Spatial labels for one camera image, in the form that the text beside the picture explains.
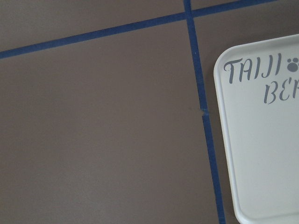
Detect white bear print tray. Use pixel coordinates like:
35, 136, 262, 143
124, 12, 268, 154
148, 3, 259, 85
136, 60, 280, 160
214, 35, 299, 224

